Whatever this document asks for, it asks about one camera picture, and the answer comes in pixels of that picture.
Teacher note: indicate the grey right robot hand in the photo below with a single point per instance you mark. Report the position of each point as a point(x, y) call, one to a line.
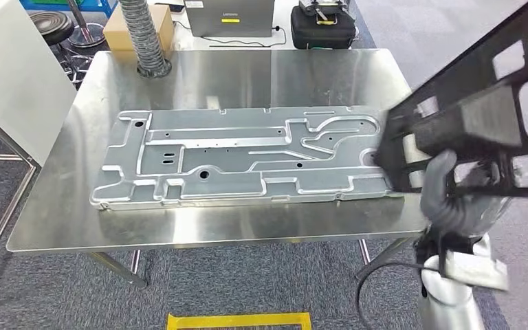
point(437, 182)

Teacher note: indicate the black plastic plate frame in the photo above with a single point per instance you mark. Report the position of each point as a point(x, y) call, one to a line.
point(473, 123)

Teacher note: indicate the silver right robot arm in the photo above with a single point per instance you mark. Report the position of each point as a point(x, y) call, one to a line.
point(446, 309)

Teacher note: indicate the stainless steel workbench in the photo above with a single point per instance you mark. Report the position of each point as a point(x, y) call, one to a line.
point(245, 77)

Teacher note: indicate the blue metal shelf rack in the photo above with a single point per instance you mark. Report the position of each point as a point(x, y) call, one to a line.
point(104, 9)

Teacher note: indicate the black carrying case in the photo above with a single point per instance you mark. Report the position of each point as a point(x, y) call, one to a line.
point(323, 34)

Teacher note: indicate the silver yellow tool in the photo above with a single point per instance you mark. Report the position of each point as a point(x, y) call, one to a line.
point(323, 11)

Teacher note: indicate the stamped grey metal panel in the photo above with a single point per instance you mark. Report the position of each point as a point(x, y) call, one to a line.
point(227, 182)

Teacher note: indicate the white table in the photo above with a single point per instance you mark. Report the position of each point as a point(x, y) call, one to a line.
point(282, 13)

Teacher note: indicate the yellow floor tape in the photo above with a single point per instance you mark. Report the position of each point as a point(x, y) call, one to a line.
point(236, 319)

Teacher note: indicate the grey laptop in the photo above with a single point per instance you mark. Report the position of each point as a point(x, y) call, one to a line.
point(227, 13)

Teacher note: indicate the brown cardboard box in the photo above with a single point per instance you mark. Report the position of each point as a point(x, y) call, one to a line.
point(118, 32)

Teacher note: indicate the black round stool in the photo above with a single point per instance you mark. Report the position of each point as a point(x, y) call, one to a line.
point(50, 25)

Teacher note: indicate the chrome stanchion post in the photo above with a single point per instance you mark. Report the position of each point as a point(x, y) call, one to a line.
point(88, 38)

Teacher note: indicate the steel frame table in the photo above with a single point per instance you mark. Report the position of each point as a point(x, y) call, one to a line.
point(0, 157)

